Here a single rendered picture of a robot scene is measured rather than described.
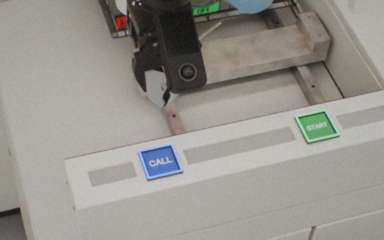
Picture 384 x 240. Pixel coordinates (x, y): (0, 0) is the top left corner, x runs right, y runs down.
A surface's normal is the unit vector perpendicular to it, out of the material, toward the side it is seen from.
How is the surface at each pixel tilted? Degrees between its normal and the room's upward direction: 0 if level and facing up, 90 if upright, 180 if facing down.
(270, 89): 0
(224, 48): 0
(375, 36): 0
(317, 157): 90
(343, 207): 90
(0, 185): 90
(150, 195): 90
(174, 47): 33
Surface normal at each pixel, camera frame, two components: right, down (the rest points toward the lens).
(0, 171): 0.31, 0.74
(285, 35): 0.06, -0.64
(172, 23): 0.19, -0.14
